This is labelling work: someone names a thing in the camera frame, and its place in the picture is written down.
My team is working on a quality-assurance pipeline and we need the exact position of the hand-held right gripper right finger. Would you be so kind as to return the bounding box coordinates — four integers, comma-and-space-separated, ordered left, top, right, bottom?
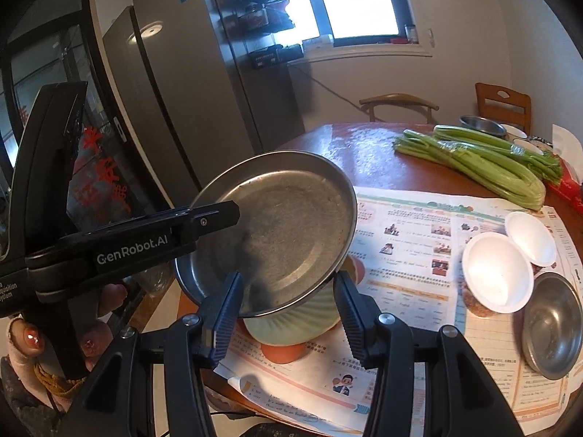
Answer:
334, 271, 524, 437

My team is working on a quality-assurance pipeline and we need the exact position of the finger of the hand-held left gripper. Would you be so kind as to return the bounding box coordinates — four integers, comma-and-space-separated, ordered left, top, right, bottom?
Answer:
150, 200, 240, 238

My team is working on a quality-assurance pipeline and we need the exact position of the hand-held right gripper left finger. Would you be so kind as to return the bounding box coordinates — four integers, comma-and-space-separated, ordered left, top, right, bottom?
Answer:
59, 271, 244, 437

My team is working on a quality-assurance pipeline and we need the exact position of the yellow shell-shaped plate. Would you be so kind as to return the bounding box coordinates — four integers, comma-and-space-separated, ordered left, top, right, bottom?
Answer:
243, 255, 360, 344

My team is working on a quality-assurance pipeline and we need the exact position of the orange lobed plate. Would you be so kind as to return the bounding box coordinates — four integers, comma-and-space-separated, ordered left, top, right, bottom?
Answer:
261, 257, 365, 365

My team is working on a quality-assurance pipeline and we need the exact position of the round metal plate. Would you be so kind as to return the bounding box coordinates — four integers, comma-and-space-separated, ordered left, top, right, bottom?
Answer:
174, 152, 358, 318

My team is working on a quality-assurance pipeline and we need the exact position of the white foam bowl red print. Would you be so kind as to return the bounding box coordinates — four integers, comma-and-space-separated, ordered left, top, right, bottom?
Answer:
505, 212, 557, 267
461, 232, 535, 318

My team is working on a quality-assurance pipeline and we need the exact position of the stainless steel bowl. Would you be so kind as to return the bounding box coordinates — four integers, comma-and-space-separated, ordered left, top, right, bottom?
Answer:
521, 272, 583, 381

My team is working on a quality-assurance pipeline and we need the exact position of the person's left hand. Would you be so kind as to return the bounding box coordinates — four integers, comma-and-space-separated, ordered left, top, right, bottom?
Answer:
8, 283, 126, 374

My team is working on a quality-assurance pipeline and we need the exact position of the glass door with red decals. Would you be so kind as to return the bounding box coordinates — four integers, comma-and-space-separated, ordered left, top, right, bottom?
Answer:
0, 0, 178, 260

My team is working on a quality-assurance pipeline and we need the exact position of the printed newspaper sheet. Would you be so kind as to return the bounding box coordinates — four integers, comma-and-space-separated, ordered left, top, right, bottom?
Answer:
214, 186, 583, 433

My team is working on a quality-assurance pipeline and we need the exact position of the grey refrigerator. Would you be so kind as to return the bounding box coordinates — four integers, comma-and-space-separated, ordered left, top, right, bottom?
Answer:
102, 0, 306, 205

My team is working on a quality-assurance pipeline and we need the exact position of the small white box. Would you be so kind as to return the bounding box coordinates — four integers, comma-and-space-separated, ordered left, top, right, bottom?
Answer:
302, 35, 334, 51

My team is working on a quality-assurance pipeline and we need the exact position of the green celery bunch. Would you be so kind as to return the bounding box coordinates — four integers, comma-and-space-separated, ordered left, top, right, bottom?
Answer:
393, 130, 546, 211
433, 125, 564, 183

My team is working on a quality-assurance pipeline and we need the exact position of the wooden chair with curved back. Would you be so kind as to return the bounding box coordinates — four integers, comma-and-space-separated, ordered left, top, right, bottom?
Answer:
359, 93, 440, 123

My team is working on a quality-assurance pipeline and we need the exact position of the small steel basin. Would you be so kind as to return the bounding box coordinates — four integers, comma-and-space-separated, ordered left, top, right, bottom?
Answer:
458, 115, 508, 139

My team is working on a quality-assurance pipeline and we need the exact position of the red tissue packet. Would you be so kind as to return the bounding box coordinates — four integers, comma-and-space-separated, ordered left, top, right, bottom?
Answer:
547, 157, 583, 205

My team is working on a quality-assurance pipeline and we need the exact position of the window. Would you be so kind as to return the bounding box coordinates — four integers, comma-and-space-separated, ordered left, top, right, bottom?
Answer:
298, 0, 433, 62

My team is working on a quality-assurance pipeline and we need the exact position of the wooden chair with flat back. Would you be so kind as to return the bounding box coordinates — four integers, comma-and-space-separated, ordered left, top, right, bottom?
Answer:
475, 82, 532, 135

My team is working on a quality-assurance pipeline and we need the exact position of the white tissue sheet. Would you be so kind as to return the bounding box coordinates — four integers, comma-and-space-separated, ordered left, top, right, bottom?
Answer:
552, 124, 583, 160

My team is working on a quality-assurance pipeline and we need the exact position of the black wall rack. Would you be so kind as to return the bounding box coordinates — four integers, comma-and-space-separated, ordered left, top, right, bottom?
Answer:
207, 0, 304, 71

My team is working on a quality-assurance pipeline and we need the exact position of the thin dark cable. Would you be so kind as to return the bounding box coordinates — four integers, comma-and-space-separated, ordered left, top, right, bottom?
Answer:
289, 64, 365, 110

